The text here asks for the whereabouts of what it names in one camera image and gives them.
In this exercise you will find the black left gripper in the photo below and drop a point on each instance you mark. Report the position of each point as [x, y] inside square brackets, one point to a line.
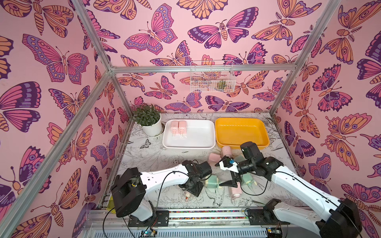
[197, 191]

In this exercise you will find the pink sharpener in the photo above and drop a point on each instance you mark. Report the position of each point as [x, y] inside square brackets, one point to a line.
[214, 159]
[235, 192]
[174, 127]
[188, 196]
[226, 151]
[182, 128]

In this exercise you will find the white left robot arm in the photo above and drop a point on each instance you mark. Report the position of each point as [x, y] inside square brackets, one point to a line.
[130, 189]

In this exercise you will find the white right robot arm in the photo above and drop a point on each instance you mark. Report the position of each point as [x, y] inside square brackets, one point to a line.
[328, 216]

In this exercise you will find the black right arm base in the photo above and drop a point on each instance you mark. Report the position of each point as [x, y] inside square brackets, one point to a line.
[264, 215]

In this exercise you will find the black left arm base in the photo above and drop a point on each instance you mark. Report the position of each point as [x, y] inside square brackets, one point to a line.
[159, 219]

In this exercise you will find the white plastic storage box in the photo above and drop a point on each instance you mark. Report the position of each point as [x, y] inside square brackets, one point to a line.
[200, 135]

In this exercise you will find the yellow plastic storage box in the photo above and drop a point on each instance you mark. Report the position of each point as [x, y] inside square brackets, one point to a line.
[235, 131]

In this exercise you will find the green sharpener lower right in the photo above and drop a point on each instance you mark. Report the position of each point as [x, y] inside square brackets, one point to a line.
[248, 180]

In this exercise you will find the green sharpener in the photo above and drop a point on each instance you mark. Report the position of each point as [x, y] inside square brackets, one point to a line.
[248, 180]
[212, 182]
[239, 158]

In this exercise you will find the green sharpener lower centre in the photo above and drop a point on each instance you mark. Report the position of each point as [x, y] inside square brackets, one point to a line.
[212, 182]

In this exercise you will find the green sharpener upper right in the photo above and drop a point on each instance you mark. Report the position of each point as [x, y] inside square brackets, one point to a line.
[239, 158]

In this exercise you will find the white plastic flower pot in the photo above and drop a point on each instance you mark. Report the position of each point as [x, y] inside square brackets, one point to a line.
[155, 129]

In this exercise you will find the green leafy plant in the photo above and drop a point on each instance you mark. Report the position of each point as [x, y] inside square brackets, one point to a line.
[146, 115]

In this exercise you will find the green circuit board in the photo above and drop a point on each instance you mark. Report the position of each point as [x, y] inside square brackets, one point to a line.
[148, 234]

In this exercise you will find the yellow rubber glove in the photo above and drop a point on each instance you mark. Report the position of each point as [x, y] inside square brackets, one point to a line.
[110, 204]

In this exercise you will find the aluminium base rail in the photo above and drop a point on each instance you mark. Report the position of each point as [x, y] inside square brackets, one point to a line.
[185, 223]

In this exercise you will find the white wire basket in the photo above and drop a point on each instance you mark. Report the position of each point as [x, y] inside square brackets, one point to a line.
[212, 78]

